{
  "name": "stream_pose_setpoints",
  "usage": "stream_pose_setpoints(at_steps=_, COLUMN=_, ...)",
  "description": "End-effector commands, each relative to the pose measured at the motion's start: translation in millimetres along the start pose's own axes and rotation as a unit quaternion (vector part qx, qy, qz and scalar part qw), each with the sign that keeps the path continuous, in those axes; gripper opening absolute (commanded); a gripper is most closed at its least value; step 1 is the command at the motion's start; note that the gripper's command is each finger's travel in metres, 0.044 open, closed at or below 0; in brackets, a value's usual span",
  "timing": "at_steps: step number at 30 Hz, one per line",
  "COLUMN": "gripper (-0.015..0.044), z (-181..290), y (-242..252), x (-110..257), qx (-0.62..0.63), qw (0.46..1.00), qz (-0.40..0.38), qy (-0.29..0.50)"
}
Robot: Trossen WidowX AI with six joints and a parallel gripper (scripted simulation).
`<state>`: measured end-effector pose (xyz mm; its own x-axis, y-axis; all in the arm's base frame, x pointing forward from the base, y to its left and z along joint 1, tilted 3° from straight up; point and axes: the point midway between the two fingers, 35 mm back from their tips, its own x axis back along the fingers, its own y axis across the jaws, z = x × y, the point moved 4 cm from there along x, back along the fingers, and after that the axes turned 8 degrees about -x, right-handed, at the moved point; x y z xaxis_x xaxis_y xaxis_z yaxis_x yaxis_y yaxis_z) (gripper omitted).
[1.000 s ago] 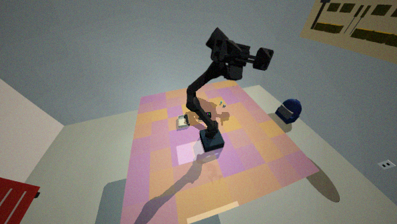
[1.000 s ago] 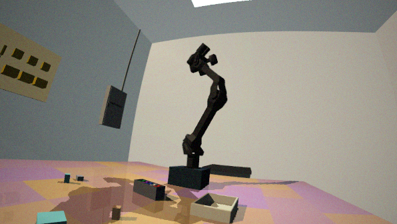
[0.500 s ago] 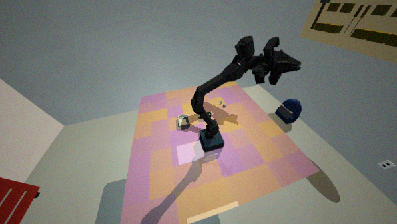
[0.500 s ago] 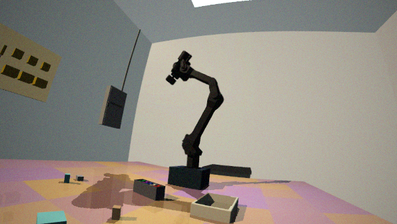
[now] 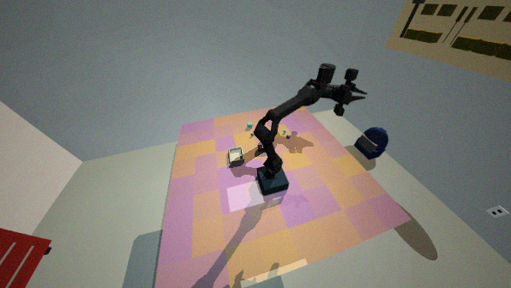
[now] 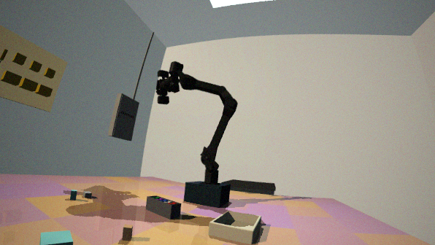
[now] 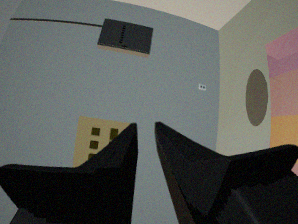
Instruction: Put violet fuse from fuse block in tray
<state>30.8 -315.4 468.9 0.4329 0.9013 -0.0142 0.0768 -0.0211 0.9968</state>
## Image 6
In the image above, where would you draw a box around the teal box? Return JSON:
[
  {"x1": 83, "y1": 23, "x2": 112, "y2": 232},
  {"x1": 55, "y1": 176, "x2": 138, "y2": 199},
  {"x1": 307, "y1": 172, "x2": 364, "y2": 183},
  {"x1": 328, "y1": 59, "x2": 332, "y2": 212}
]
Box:
[{"x1": 39, "y1": 230, "x2": 73, "y2": 245}]

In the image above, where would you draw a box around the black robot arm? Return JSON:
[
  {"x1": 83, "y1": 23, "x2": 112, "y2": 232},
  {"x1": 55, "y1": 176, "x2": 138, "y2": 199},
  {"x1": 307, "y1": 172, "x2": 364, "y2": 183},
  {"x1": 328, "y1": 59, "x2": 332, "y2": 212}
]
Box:
[{"x1": 165, "y1": 61, "x2": 238, "y2": 185}]

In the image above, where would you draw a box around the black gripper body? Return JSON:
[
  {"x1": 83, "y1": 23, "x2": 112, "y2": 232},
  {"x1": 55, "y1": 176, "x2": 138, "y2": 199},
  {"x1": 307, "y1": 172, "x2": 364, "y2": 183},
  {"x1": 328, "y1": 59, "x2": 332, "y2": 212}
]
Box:
[{"x1": 157, "y1": 70, "x2": 172, "y2": 105}]

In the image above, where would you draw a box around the cream rectangular tray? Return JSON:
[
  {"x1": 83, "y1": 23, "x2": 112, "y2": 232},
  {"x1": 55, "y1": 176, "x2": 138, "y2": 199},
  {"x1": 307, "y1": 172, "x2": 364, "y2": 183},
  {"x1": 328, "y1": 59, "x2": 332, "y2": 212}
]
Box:
[{"x1": 208, "y1": 211, "x2": 261, "y2": 244}]

